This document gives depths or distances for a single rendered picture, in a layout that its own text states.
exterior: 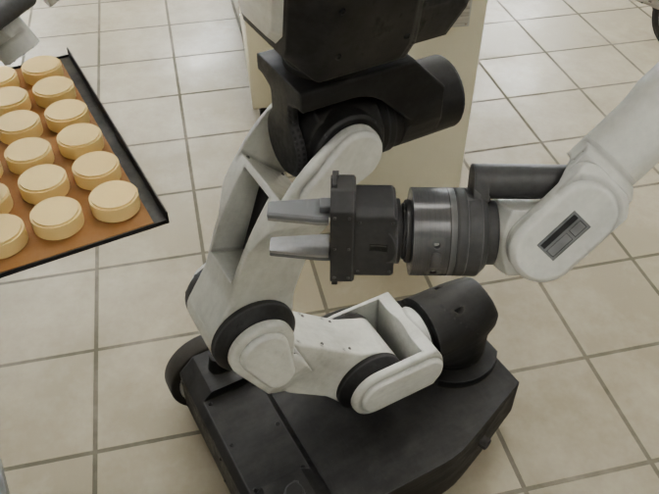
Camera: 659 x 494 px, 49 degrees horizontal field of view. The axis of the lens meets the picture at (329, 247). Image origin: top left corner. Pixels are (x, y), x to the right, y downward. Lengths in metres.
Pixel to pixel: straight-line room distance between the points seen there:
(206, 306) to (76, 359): 0.83
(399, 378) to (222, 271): 0.46
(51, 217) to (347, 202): 0.30
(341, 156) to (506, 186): 0.32
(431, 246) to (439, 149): 1.24
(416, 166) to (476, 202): 1.23
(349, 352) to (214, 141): 1.38
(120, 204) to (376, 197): 0.26
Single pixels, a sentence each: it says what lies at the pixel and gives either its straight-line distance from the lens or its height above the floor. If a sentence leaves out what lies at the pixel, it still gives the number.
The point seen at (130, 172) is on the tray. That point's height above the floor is 0.95.
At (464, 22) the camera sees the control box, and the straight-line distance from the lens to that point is 1.71.
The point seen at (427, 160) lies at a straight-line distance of 1.92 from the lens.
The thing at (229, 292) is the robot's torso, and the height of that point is 0.65.
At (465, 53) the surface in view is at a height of 0.62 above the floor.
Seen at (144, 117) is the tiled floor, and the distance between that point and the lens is 2.75.
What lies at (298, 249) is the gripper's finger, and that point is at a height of 0.94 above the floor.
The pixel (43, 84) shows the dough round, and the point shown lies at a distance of 0.99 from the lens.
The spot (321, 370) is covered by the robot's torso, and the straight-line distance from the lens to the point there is 1.34.
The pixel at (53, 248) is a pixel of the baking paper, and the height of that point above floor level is 0.95.
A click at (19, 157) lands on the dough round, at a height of 0.97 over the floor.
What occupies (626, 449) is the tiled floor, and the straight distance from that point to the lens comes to 1.81.
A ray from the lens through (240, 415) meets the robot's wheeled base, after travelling 1.52.
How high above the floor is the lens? 1.44
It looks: 43 degrees down
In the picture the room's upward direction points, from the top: straight up
